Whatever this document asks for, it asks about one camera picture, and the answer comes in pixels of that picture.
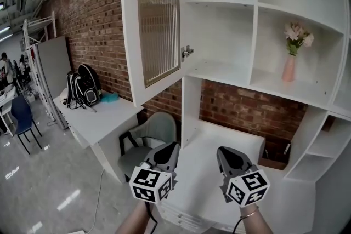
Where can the green upholstered chair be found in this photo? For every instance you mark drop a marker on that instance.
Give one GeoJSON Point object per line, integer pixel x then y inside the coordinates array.
{"type": "Point", "coordinates": [161, 128]}

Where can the grey partition board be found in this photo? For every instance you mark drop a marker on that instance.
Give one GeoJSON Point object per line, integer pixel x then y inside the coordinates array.
{"type": "Point", "coordinates": [53, 68]}

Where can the white ribbed-glass cabinet door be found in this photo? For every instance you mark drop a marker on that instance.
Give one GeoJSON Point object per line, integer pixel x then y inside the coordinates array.
{"type": "Point", "coordinates": [157, 22]}

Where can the white metal rack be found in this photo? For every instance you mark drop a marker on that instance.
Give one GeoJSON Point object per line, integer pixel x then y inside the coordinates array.
{"type": "Point", "coordinates": [35, 44]}

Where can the blue chair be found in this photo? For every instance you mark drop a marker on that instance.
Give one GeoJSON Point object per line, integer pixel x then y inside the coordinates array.
{"type": "Point", "coordinates": [22, 117]}

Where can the brown wooden box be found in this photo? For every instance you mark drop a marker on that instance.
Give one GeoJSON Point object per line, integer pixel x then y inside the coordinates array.
{"type": "Point", "coordinates": [274, 163]}

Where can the teal cloth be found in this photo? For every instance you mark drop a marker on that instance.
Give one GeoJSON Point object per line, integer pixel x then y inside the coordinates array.
{"type": "Point", "coordinates": [109, 98]}

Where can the metal door hinge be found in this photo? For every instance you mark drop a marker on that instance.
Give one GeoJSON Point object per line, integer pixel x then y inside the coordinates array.
{"type": "Point", "coordinates": [187, 52]}

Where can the white table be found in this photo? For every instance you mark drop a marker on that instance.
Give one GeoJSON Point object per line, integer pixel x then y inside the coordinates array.
{"type": "Point", "coordinates": [6, 98]}

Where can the person's right forearm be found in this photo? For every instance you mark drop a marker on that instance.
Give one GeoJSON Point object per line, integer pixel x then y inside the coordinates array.
{"type": "Point", "coordinates": [255, 223]}

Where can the black and white backpack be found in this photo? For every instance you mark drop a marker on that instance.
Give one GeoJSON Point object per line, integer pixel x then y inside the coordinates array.
{"type": "Point", "coordinates": [85, 87]}

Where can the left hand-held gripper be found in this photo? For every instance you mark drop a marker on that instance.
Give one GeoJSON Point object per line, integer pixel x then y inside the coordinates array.
{"type": "Point", "coordinates": [160, 164]}

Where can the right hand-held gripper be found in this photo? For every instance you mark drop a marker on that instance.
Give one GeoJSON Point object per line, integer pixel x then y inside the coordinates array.
{"type": "Point", "coordinates": [238, 170]}

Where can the pink vase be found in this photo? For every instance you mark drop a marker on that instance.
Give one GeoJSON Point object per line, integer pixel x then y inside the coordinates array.
{"type": "Point", "coordinates": [289, 69]}

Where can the pale pink flower bunch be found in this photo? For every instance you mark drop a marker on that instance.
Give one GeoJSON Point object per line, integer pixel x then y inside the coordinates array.
{"type": "Point", "coordinates": [297, 35]}

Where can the white desk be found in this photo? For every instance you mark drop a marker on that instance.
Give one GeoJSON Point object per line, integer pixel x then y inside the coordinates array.
{"type": "Point", "coordinates": [93, 120]}

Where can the person's left forearm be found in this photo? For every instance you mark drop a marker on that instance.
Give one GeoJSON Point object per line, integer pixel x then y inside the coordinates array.
{"type": "Point", "coordinates": [137, 220]}

